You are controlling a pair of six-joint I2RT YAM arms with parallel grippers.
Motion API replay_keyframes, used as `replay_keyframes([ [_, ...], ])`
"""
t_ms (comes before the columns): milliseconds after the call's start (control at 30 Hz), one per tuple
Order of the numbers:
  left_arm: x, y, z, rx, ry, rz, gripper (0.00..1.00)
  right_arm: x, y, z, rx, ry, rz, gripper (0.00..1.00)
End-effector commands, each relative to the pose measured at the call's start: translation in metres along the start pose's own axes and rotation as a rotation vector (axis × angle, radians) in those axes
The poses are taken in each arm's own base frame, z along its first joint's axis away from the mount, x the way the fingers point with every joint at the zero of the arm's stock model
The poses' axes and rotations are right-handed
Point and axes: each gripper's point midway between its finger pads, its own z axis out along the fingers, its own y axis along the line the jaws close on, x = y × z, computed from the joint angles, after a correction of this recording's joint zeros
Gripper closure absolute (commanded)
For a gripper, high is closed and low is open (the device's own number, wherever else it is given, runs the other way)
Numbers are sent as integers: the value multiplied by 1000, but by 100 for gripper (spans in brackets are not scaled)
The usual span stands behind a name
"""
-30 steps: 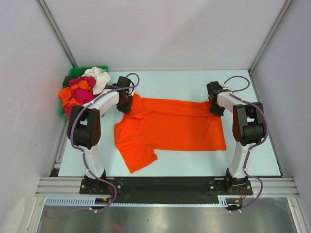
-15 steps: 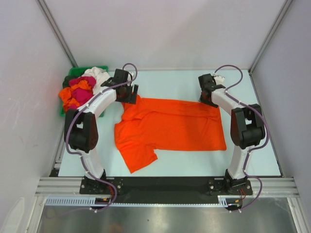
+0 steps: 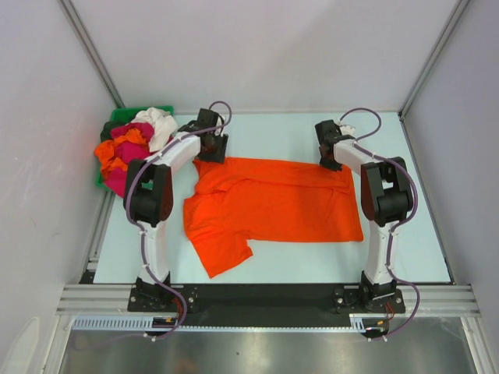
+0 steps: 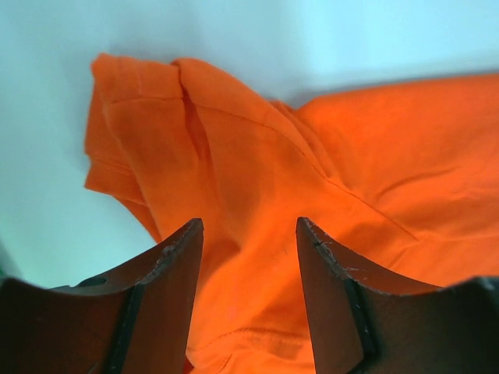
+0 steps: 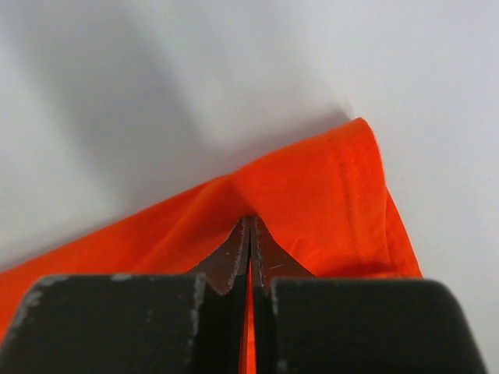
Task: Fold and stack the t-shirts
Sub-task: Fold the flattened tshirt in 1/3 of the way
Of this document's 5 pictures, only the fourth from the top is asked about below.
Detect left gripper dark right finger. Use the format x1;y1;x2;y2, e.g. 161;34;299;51
296;217;498;373

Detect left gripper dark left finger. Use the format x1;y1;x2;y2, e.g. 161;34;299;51
1;218;203;373

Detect orange t-shirt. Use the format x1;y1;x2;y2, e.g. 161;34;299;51
85;54;498;373

